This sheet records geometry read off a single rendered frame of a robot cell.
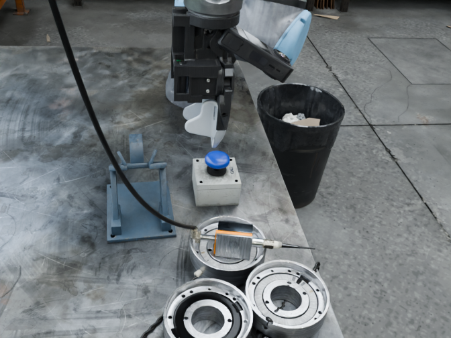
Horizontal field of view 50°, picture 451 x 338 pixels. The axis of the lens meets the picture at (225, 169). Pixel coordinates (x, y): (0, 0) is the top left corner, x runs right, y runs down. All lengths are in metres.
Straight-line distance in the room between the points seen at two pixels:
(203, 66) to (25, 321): 0.39
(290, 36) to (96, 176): 0.43
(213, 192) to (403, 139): 1.99
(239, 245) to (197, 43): 0.27
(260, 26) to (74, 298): 0.57
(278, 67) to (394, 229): 1.48
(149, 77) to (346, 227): 1.14
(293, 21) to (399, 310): 1.16
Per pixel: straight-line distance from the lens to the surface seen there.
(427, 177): 2.43
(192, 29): 0.63
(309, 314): 0.62
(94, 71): 1.18
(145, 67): 1.19
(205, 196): 0.76
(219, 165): 0.74
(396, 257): 1.96
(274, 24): 0.92
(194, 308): 0.60
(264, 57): 0.65
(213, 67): 0.64
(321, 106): 2.01
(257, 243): 0.65
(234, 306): 0.61
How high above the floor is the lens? 1.32
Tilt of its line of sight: 37 degrees down
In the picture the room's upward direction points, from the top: 5 degrees clockwise
